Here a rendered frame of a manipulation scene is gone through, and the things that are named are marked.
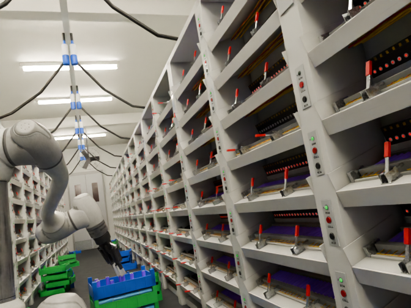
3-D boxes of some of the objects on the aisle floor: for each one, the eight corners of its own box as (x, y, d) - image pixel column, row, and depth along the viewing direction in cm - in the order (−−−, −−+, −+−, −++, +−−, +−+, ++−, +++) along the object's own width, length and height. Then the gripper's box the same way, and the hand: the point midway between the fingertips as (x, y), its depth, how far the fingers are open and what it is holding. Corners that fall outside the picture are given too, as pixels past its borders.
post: (262, 381, 147) (199, -6, 170) (252, 372, 155) (193, 6, 179) (303, 366, 153) (236, -4, 177) (292, 359, 162) (229, 7, 186)
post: (401, 511, 81) (265, -146, 105) (370, 482, 90) (252, -118, 114) (462, 476, 88) (322, -135, 111) (428, 452, 96) (304, -110, 120)
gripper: (85, 239, 169) (107, 280, 174) (104, 237, 161) (127, 280, 166) (96, 230, 175) (117, 270, 180) (115, 228, 167) (136, 269, 172)
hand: (118, 269), depth 172 cm, fingers closed, pressing on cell
